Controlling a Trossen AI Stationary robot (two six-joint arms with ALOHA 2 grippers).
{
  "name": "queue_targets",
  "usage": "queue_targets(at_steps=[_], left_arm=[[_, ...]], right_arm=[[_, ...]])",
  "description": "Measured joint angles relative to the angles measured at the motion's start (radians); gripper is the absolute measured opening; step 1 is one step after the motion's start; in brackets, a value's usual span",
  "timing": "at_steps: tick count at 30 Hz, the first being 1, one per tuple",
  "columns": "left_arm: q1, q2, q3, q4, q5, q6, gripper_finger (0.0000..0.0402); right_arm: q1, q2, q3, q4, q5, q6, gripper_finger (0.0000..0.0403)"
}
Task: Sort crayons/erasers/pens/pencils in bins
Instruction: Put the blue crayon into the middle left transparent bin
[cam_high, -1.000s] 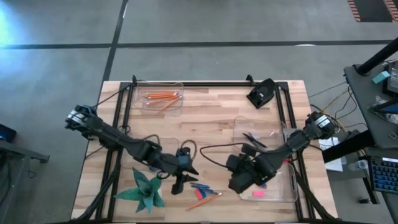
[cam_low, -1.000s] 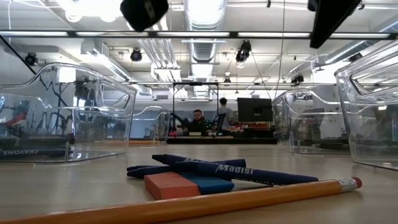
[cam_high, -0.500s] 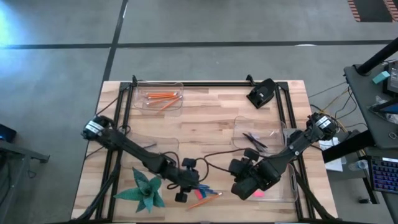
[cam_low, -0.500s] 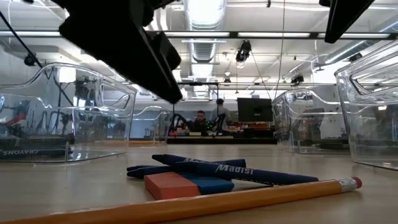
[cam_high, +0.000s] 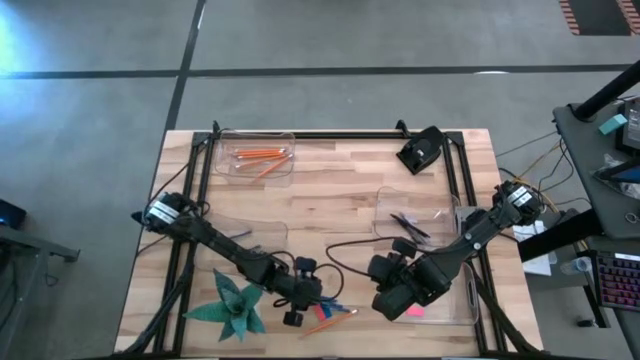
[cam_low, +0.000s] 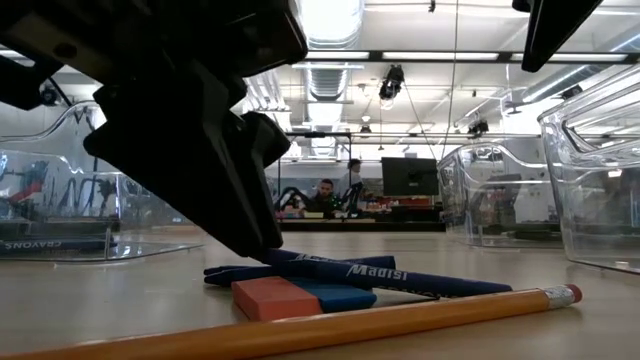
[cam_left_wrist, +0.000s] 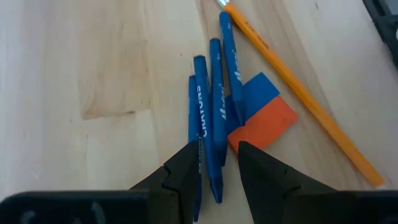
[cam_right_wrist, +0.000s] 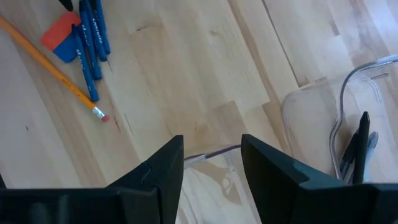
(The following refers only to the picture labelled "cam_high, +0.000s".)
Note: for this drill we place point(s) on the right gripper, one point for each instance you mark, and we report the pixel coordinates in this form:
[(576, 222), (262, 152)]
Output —
[(392, 300)]

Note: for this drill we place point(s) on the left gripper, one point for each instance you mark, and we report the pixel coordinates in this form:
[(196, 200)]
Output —
[(300, 290)]

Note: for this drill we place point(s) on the blue crayon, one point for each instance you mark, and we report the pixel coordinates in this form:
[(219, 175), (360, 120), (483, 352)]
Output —
[(241, 233), (330, 301)]

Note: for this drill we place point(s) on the lilac grey pen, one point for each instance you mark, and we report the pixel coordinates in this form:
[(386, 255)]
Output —
[(406, 218)]

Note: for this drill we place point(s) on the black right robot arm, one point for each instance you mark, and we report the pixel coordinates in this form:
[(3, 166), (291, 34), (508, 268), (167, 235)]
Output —
[(475, 235)]

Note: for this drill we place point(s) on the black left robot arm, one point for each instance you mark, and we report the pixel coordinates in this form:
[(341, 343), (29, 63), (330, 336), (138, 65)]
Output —
[(225, 247)]

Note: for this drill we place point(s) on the red eraser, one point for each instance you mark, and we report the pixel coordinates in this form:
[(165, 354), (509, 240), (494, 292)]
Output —
[(319, 313)]

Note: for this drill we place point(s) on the blue eraser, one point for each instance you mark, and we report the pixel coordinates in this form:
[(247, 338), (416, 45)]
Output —
[(327, 311)]

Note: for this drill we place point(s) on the blue pen white print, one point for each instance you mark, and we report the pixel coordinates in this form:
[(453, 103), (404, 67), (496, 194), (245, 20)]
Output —
[(340, 308)]

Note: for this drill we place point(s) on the clear plastic bin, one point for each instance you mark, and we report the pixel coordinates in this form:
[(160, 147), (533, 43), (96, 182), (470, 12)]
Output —
[(460, 300), (272, 235), (440, 200), (225, 170)]

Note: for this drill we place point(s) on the green artificial succulent plant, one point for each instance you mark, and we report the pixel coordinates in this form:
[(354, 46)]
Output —
[(232, 305)]

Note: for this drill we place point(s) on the black desktop device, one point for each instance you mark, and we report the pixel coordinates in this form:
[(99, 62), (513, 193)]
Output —
[(420, 150)]

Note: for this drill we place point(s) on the white paper sheet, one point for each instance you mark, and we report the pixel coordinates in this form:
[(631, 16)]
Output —
[(530, 232)]

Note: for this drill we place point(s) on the black desk beam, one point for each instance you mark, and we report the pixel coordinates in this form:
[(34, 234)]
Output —
[(560, 235)]

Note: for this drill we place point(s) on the clear plastic bottle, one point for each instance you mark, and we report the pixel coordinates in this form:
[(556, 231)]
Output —
[(575, 265)]

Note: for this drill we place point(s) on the backlit keyboard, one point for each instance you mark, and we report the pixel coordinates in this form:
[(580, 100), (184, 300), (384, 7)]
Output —
[(620, 282)]

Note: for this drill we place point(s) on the grey side desk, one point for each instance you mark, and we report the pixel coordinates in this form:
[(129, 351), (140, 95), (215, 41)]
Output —
[(590, 150)]

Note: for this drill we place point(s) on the black metal cart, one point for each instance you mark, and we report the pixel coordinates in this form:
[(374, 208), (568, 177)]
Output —
[(40, 245)]

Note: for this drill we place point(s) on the teal box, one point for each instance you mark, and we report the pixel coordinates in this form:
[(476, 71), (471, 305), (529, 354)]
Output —
[(613, 124)]

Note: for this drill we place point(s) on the black tablet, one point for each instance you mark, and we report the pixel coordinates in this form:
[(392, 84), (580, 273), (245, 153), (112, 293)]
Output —
[(632, 125)]

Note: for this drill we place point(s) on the black box blue light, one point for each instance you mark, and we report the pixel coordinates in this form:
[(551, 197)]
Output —
[(10, 215)]

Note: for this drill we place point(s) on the black pole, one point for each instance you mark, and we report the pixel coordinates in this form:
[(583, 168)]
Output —
[(610, 90)]

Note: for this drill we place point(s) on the dark mat orange stripes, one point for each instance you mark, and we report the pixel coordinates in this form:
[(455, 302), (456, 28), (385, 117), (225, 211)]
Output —
[(600, 17)]

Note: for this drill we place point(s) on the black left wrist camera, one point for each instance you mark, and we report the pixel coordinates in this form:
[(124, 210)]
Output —
[(305, 263)]

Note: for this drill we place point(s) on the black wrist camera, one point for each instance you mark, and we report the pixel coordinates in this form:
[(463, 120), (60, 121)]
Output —
[(305, 263), (404, 246)]

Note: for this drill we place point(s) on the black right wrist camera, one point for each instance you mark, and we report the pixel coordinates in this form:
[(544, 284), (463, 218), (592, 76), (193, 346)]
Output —
[(404, 246)]

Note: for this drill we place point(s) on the black metal table frame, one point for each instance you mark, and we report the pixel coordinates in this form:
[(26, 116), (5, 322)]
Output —
[(325, 135)]

